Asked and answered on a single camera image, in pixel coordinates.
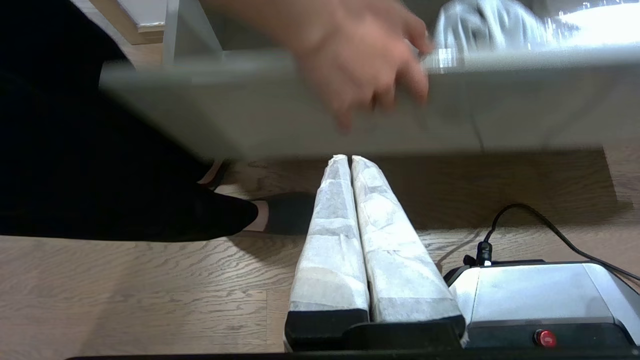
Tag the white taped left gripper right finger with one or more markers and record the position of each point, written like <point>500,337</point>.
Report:
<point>400,265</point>

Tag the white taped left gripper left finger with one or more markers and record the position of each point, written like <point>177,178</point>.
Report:
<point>330,250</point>

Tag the glossy beige wide drawer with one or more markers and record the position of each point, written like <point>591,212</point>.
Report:
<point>500,105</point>

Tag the light grey garment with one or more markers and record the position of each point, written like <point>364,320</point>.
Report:
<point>480,25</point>

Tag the white slipper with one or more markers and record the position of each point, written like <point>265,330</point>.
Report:
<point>605,27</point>

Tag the robot base housing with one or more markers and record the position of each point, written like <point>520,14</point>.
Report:
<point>540,295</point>

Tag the person's bare forearm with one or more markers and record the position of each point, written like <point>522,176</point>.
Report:
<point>290,20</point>

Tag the person's bare hand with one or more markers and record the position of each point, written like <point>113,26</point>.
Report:
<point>365,70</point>

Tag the dark grey shoe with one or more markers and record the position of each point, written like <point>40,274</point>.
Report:
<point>290,214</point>

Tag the brown wooden wall trim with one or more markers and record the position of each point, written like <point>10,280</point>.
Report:
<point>125,22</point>

